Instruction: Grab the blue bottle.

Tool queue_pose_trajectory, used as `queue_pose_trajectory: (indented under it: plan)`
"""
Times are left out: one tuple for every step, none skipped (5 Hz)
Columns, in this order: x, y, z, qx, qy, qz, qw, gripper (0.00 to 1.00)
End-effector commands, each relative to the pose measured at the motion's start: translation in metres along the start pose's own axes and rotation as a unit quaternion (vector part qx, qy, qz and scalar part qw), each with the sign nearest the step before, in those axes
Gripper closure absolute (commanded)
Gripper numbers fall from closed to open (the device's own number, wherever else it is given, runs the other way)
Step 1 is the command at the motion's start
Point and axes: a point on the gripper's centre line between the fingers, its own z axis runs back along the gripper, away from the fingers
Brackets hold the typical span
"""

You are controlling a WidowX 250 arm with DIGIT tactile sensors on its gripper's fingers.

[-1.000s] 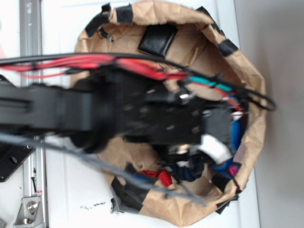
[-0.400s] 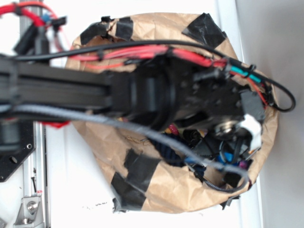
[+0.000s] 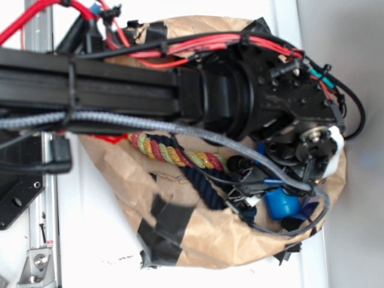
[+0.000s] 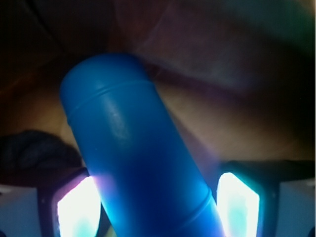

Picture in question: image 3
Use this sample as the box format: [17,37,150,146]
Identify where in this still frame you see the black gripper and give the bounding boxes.
[239,38,345,177]

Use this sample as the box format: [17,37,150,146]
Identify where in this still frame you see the blue plastic bottle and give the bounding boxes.
[256,141,301,220]

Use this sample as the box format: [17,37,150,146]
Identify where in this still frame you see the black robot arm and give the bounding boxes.
[1,44,344,179]

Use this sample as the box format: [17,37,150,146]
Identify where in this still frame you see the brown paper bag container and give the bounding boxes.
[79,16,346,269]

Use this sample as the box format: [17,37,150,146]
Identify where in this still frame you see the red fabric piece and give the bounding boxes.
[91,134,128,144]

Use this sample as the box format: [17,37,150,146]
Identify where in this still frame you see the navy blue rope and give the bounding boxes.
[146,134,258,224]

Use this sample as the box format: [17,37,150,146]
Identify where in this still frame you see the multicolour twisted rope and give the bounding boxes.
[128,133,231,174]

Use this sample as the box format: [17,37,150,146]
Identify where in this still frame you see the red cable bundle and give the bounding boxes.
[0,0,335,100]

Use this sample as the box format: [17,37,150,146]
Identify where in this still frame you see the grey braided cable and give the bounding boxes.
[0,110,331,238]

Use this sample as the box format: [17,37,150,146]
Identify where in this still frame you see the aluminium rail frame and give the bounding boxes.
[22,7,62,287]

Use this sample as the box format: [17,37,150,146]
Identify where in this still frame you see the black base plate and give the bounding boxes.
[1,134,44,230]

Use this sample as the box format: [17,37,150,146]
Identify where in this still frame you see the metal corner bracket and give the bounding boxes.
[17,248,55,287]

